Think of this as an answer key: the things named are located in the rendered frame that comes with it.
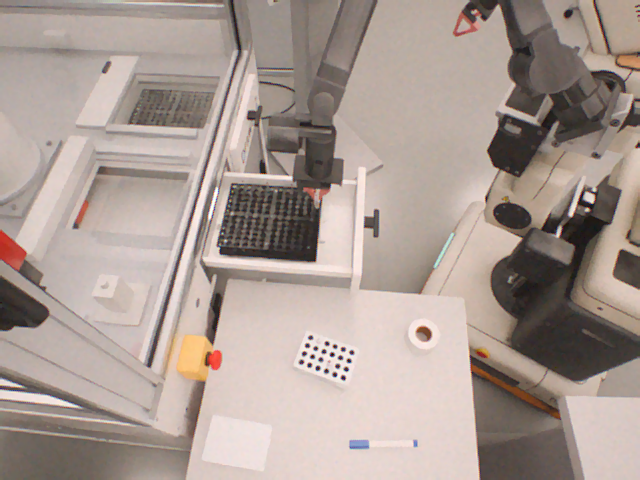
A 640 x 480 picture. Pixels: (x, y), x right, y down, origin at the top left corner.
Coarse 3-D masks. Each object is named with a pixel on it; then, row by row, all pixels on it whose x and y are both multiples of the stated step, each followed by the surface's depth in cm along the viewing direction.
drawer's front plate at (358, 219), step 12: (360, 168) 100; (360, 180) 99; (360, 192) 97; (360, 204) 95; (360, 216) 93; (360, 228) 92; (360, 240) 90; (360, 252) 89; (360, 264) 87; (360, 276) 87
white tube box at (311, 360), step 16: (304, 336) 93; (320, 336) 93; (304, 352) 93; (320, 352) 91; (336, 352) 91; (352, 352) 93; (304, 368) 90; (320, 368) 91; (336, 368) 90; (352, 368) 89; (336, 384) 90
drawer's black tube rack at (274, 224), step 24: (240, 192) 102; (264, 192) 101; (288, 192) 101; (240, 216) 97; (264, 216) 97; (288, 216) 97; (240, 240) 98; (264, 240) 94; (288, 240) 94; (312, 240) 98
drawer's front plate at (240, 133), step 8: (248, 80) 117; (256, 80) 121; (248, 88) 115; (256, 88) 122; (248, 96) 114; (248, 104) 113; (240, 112) 111; (240, 120) 109; (248, 120) 115; (240, 128) 108; (248, 128) 116; (232, 136) 106; (240, 136) 108; (248, 136) 117; (232, 144) 105; (240, 144) 108; (248, 144) 117; (232, 152) 105; (240, 152) 109; (232, 160) 108; (240, 160) 110; (240, 168) 110
